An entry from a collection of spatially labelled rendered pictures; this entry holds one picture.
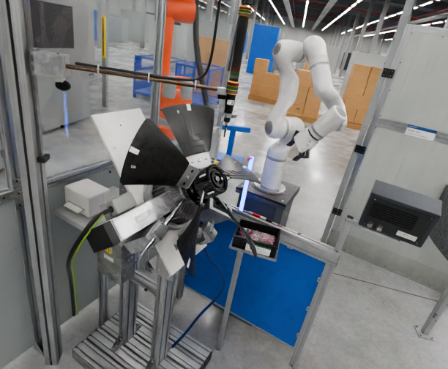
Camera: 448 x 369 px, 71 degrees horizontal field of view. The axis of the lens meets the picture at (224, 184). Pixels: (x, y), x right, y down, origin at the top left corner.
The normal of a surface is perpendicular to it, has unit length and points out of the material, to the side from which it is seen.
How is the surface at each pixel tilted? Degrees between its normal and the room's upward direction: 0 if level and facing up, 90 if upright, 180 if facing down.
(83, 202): 90
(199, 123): 40
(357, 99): 90
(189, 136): 46
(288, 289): 90
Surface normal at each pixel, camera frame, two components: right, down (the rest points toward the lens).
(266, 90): -0.18, 0.40
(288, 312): -0.49, 0.30
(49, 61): 0.09, 0.44
